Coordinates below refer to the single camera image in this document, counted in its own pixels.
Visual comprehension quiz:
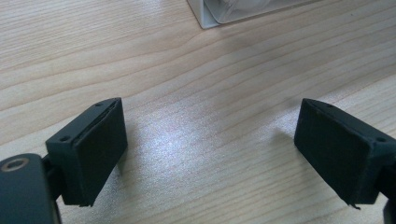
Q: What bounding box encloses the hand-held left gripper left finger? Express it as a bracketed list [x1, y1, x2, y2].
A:
[45, 97, 129, 207]

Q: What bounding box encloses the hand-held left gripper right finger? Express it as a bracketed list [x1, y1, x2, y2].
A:
[293, 98, 396, 209]

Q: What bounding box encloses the clear deep organizer drawer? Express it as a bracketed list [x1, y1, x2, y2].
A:
[204, 0, 316, 25]

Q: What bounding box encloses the white drawer organizer case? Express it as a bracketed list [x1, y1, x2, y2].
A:
[186, 0, 225, 30]

